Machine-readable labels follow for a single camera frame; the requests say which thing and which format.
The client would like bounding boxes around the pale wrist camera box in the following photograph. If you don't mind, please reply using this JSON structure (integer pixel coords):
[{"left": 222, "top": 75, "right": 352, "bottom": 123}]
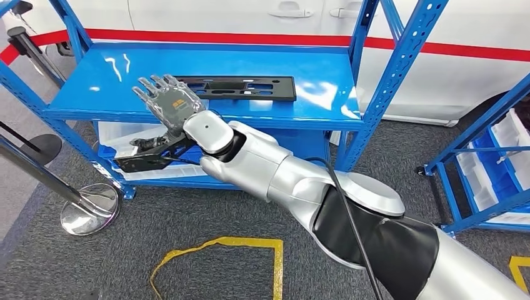
[{"left": 114, "top": 146, "right": 139, "bottom": 160}]

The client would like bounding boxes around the black plastic panel part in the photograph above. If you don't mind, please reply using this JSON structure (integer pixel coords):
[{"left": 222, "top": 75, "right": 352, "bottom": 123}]
[{"left": 174, "top": 76, "right": 298, "bottom": 103}]

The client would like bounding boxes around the blue metal shelf rack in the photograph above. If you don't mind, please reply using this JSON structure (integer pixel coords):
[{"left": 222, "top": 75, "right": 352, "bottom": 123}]
[
  {"left": 416, "top": 72, "right": 530, "bottom": 237},
  {"left": 0, "top": 0, "right": 450, "bottom": 201}
]

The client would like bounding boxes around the chrome stanchion with mirror base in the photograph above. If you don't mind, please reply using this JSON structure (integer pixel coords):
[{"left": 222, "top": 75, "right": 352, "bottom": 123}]
[{"left": 0, "top": 138, "right": 122, "bottom": 237}]

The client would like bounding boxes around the yellow floor tape square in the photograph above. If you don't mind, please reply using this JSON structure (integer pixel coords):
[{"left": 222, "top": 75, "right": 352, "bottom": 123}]
[
  {"left": 508, "top": 256, "right": 530, "bottom": 293},
  {"left": 149, "top": 236, "right": 284, "bottom": 300}
]

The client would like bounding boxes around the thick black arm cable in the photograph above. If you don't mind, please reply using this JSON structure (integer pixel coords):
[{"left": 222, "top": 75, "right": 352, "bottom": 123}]
[{"left": 304, "top": 157, "right": 384, "bottom": 300}]

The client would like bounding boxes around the stanchion with dark base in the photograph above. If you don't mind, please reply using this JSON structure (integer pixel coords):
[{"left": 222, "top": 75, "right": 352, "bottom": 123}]
[{"left": 0, "top": 121, "right": 63, "bottom": 166}]

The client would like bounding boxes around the red barrier belt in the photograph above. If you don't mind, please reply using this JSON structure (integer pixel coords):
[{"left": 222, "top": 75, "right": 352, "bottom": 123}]
[{"left": 0, "top": 27, "right": 530, "bottom": 66}]

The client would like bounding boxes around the white car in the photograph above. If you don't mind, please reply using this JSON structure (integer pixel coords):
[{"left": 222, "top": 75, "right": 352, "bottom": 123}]
[{"left": 0, "top": 0, "right": 530, "bottom": 133}]

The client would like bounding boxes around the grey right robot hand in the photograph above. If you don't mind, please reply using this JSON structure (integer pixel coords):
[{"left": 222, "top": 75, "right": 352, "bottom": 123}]
[{"left": 130, "top": 74, "right": 207, "bottom": 153}]

